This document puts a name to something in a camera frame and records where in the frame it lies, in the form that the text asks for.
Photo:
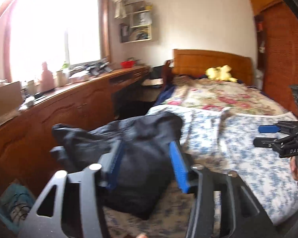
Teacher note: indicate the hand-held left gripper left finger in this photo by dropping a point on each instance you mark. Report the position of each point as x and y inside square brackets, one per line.
[114, 163]

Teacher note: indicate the red bowl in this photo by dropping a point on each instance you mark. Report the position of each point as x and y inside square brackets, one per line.
[127, 64]

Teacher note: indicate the white wall shelf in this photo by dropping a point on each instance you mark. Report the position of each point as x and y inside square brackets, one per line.
[149, 33]

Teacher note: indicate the white bottle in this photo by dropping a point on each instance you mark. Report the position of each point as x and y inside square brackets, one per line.
[61, 78]

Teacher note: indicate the dark open side shelf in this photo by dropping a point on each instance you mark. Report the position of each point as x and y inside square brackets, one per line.
[260, 32]

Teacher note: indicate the pink floral quilt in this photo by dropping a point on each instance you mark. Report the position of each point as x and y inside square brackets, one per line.
[213, 96]

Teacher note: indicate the wooden chair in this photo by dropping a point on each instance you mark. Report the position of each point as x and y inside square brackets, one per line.
[167, 75]

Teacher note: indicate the long wooden desk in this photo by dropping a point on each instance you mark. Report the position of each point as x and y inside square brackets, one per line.
[64, 109]

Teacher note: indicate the wooden bed headboard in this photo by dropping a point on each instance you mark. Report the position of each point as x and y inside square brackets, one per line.
[196, 62]

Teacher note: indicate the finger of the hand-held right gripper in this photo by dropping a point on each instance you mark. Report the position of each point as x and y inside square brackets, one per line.
[264, 141]
[268, 129]

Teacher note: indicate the pink bottle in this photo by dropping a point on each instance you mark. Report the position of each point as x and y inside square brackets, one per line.
[46, 78]

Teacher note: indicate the teal basket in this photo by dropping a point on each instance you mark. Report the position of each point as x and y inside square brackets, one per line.
[10, 198]

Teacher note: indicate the white paper bag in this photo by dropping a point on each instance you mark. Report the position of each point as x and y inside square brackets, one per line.
[143, 19]

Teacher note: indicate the blue floral bedspread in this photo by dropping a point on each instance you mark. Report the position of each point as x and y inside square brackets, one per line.
[238, 153]

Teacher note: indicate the small green plant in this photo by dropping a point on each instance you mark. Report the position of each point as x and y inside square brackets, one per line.
[65, 65]

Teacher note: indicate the small white ornament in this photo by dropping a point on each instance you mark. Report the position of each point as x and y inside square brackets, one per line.
[262, 47]

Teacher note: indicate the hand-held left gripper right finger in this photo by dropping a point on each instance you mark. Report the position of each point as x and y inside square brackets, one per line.
[178, 168]

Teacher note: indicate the person's right hand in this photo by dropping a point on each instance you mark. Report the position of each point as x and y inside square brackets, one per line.
[295, 171]

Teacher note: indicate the window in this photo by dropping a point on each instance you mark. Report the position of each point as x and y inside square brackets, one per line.
[52, 29]

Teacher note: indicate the black devices on desk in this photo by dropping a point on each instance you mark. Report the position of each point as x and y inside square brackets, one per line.
[99, 68]

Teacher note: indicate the tied beige curtain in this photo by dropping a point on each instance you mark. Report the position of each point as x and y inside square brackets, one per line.
[119, 5]

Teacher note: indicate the yellow plush toy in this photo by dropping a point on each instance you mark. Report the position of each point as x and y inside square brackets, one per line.
[218, 73]

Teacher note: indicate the row of books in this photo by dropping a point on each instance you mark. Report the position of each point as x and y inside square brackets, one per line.
[135, 33]

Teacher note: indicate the white paper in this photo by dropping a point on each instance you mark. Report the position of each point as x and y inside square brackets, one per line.
[152, 81]

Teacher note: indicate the wooden slatted wardrobe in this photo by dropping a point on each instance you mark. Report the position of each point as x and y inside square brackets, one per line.
[280, 54]

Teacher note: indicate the black jacket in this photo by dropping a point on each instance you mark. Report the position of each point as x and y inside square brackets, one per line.
[139, 178]

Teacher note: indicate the small yellow toy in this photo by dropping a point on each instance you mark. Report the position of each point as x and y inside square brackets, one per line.
[149, 7]

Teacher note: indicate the person's left hand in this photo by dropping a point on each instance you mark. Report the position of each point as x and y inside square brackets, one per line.
[141, 235]

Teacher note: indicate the cardboard box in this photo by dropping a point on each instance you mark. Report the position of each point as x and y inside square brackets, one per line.
[2, 99]

